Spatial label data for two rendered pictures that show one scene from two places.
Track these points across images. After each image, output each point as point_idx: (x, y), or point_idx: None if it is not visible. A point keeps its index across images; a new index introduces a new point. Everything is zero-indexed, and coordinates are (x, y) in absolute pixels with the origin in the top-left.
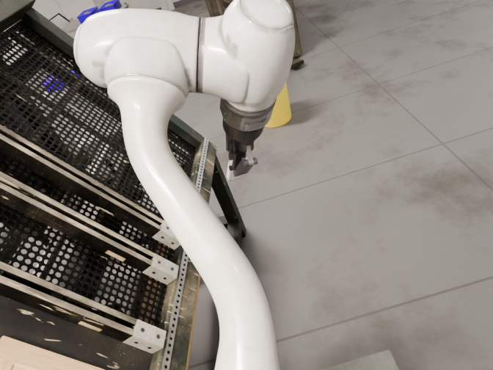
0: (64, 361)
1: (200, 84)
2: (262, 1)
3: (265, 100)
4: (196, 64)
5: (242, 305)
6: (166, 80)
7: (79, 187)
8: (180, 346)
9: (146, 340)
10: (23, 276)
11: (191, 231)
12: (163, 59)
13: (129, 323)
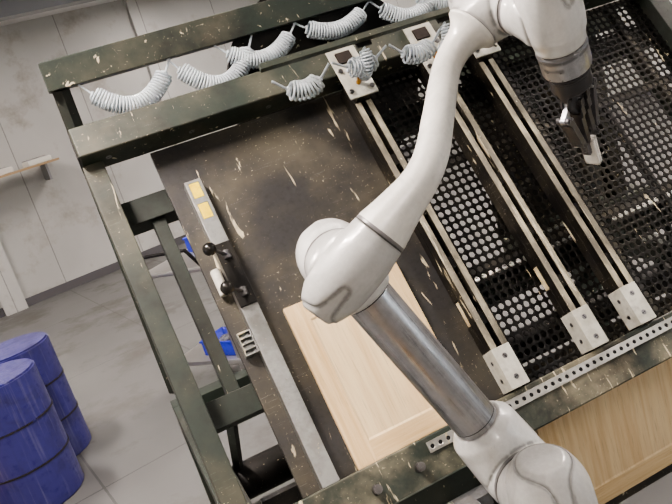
0: (420, 318)
1: (500, 23)
2: None
3: (543, 46)
4: (497, 7)
5: (416, 157)
6: (472, 14)
7: (552, 188)
8: (536, 413)
9: (500, 366)
10: (437, 226)
11: (425, 109)
12: (476, 0)
13: (497, 338)
